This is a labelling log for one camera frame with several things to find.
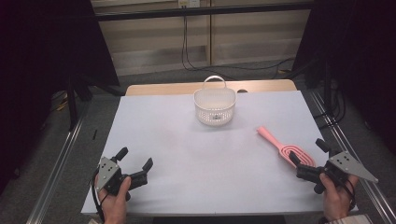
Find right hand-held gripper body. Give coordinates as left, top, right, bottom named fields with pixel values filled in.
left=295, top=150, right=380, bottom=196

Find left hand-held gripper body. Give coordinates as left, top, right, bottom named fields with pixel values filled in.
left=94, top=156, right=149, bottom=202

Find pink hairbrush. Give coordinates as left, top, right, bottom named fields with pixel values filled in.
left=256, top=125, right=318, bottom=169

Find white plastic basket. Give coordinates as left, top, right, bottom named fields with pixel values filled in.
left=192, top=75, right=238, bottom=127

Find person's left hand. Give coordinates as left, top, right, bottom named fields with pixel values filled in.
left=94, top=175, right=133, bottom=224

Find person's right hand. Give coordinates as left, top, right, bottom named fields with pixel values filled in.
left=318, top=172, right=360, bottom=223

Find white table cover sheet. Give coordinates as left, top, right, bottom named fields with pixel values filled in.
left=80, top=90, right=360, bottom=217

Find black metal stand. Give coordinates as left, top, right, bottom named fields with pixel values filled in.
left=65, top=72, right=126, bottom=133
left=321, top=59, right=334, bottom=110

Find light wooden table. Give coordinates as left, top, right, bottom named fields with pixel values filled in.
left=124, top=78, right=298, bottom=97

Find dark curtain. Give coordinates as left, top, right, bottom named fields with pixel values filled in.
left=0, top=0, right=121, bottom=195
left=291, top=0, right=396, bottom=157

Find black horizontal bar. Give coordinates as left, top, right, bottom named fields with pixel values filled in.
left=94, top=2, right=314, bottom=22

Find metal floor rail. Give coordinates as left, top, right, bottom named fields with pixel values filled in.
left=26, top=114, right=86, bottom=224
left=308, top=90, right=396, bottom=224

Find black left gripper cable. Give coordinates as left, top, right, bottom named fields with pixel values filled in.
left=90, top=169, right=107, bottom=224

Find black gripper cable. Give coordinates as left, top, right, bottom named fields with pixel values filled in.
left=90, top=169, right=107, bottom=224
left=329, top=170, right=358, bottom=213

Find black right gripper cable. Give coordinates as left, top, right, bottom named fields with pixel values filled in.
left=329, top=170, right=358, bottom=213

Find black floor cables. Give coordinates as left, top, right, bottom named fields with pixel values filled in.
left=312, top=81, right=347, bottom=131

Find yellow floor cable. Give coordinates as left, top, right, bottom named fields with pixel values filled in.
left=49, top=90, right=70, bottom=112

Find black hanging cable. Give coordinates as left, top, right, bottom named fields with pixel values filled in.
left=184, top=14, right=297, bottom=80
left=180, top=14, right=233, bottom=81

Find white wall outlet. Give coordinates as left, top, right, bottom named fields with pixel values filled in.
left=177, top=0, right=201, bottom=9

